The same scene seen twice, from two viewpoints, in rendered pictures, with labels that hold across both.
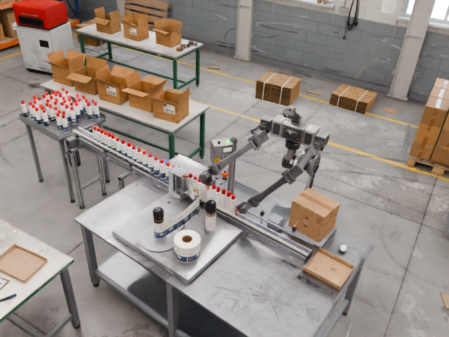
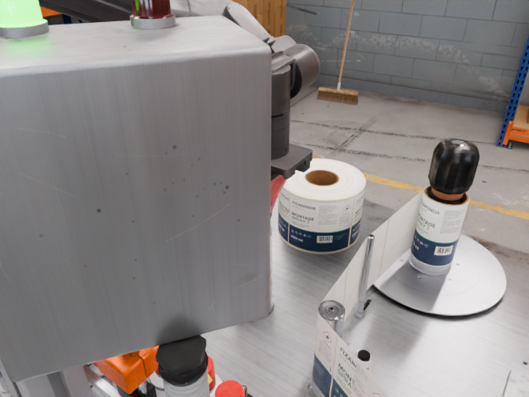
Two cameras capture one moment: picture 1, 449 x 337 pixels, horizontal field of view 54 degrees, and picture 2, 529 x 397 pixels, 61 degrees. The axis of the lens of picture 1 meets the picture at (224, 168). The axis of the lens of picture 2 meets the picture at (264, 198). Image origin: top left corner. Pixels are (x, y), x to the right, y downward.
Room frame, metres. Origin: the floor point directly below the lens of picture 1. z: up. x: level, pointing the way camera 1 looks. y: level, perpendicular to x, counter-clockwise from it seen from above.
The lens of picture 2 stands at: (3.27, 0.12, 1.53)
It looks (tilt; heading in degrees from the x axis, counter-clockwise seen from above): 32 degrees down; 180
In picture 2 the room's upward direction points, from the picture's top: straight up
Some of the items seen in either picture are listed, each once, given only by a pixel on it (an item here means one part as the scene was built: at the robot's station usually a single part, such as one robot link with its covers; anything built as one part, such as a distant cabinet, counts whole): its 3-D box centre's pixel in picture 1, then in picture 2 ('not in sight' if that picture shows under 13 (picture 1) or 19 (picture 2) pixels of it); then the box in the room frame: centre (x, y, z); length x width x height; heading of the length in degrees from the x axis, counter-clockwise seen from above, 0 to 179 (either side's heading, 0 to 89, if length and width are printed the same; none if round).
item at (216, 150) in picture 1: (222, 151); (121, 190); (3.02, 0.03, 1.38); 0.17 x 0.10 x 0.19; 110
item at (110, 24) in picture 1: (107, 20); not in sight; (7.81, 2.19, 0.97); 0.51 x 0.36 x 0.37; 154
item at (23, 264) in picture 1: (19, 263); not in sight; (2.23, 1.48, 0.82); 0.34 x 0.24 x 0.03; 67
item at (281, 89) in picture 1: (278, 87); not in sight; (7.10, -0.86, 0.16); 0.65 x 0.54 x 0.32; 66
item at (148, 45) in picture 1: (139, 58); not in sight; (7.56, 1.63, 0.39); 2.20 x 0.80 x 0.78; 61
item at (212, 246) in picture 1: (178, 233); (377, 306); (2.60, 0.35, 0.86); 0.80 x 0.67 x 0.05; 55
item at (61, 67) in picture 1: (66, 67); not in sight; (5.57, 2.19, 0.97); 0.45 x 0.40 x 0.37; 153
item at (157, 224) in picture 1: (158, 223); (442, 207); (2.50, 0.48, 1.04); 0.09 x 0.09 x 0.29
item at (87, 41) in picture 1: (95, 32); not in sight; (9.50, 2.96, 0.19); 0.64 x 0.54 x 0.37; 154
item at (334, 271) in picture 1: (329, 267); not in sight; (2.31, -0.82, 0.85); 0.30 x 0.26 x 0.04; 55
